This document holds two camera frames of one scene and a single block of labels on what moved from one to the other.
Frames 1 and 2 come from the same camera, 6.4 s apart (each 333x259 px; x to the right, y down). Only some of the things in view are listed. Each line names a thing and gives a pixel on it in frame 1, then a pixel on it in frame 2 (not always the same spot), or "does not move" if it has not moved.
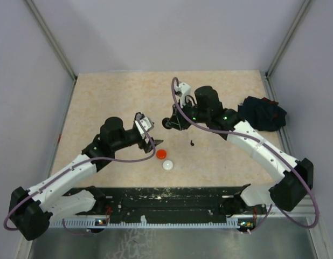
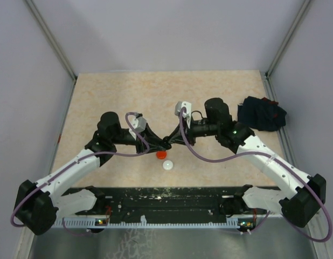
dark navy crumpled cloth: (262, 114) does not move
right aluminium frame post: (268, 77) does not move
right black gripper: (179, 121) → (176, 136)
